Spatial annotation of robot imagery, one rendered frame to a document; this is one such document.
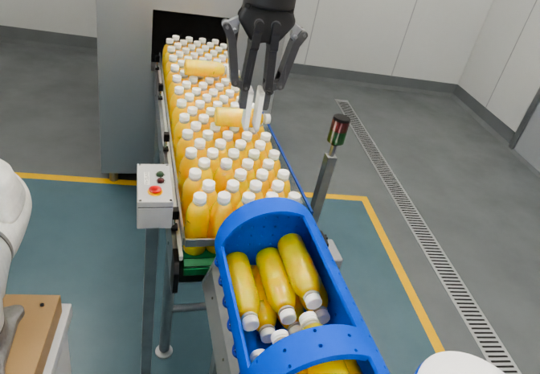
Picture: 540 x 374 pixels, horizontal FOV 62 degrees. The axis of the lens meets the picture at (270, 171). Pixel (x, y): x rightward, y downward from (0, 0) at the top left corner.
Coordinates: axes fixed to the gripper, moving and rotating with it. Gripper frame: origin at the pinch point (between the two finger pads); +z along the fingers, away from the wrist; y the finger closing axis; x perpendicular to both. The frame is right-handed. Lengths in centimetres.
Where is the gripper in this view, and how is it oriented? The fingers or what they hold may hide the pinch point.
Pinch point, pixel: (252, 108)
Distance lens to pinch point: 74.1
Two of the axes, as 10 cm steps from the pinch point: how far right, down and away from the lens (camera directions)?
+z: -1.6, 8.3, 5.3
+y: -9.7, -0.3, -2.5
